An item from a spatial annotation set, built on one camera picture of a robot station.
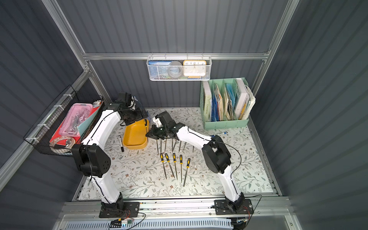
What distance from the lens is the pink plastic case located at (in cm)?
69

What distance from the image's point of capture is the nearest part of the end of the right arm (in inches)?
27.3

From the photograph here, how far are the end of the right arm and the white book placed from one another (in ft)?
1.60

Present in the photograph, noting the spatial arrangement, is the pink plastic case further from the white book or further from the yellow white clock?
the white book

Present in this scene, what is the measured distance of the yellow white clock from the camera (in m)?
0.90

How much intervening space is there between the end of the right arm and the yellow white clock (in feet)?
1.08

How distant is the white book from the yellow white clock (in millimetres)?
275

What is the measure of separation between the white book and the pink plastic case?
901mm

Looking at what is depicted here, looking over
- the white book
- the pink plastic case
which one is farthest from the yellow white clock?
the pink plastic case

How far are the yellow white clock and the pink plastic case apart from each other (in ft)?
1.94
